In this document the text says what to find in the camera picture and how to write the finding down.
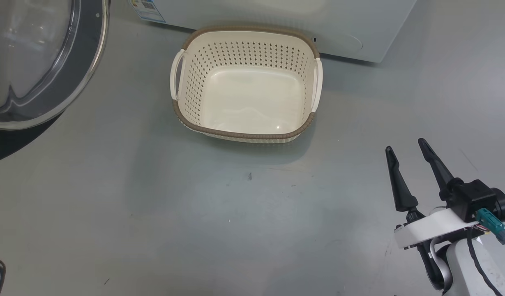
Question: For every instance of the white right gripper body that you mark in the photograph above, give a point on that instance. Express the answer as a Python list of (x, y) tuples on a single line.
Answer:
[(429, 228)]

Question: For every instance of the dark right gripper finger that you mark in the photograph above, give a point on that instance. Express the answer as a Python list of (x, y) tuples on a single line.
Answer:
[(402, 191), (437, 168)]

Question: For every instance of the round glass washing machine door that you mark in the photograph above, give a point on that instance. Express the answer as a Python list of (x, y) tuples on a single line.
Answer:
[(38, 53)]

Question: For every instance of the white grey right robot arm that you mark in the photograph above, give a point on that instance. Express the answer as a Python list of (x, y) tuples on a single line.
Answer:
[(462, 267)]

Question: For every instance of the cream perforated laundry basket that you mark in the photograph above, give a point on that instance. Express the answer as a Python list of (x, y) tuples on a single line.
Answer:
[(248, 98)]

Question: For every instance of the white washing machine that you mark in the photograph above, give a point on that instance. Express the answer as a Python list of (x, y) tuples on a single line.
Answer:
[(277, 16)]

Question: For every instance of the blue white energy label sticker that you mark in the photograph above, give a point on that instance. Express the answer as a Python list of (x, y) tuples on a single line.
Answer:
[(147, 9)]

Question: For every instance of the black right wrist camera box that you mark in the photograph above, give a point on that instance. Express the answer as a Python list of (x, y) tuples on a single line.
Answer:
[(474, 197)]

